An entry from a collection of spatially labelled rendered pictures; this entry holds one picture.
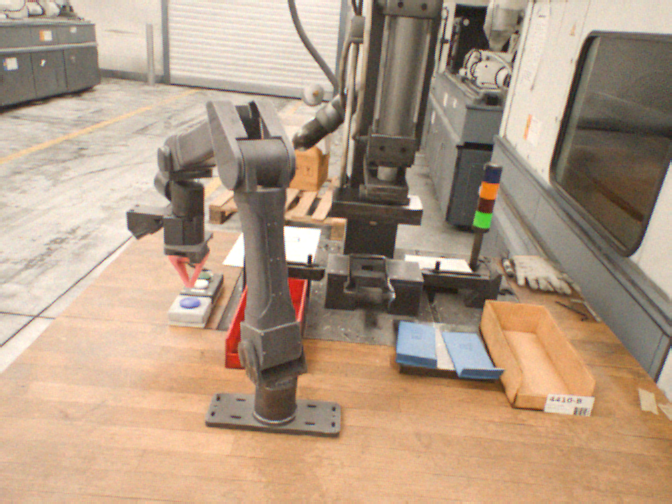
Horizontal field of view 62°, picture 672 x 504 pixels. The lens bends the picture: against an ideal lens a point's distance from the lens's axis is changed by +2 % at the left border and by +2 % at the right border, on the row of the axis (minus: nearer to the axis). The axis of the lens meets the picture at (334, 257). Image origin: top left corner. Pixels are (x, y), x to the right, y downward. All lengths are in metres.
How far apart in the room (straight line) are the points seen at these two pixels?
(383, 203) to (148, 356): 0.52
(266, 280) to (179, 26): 10.14
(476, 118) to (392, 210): 3.13
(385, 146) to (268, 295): 0.41
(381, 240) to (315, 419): 0.63
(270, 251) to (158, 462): 0.32
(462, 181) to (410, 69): 3.25
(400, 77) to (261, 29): 9.43
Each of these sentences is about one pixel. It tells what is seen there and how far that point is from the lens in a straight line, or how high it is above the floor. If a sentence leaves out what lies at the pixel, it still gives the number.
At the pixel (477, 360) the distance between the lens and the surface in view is 1.04.
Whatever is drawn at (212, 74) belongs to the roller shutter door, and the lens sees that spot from 10.71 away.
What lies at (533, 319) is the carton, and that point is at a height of 0.94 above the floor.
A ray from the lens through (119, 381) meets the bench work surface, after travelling 0.97.
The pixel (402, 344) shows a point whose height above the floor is 0.92.
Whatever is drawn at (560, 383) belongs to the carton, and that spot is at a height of 0.90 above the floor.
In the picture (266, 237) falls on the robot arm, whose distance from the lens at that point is 0.75.
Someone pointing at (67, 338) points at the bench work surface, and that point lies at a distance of 1.10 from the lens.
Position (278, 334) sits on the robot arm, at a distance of 0.79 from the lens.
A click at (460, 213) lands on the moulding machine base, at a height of 0.17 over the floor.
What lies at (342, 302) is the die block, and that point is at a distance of 1.16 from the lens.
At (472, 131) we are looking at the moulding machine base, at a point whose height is 0.79.
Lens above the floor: 1.47
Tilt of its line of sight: 24 degrees down
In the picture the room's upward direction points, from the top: 6 degrees clockwise
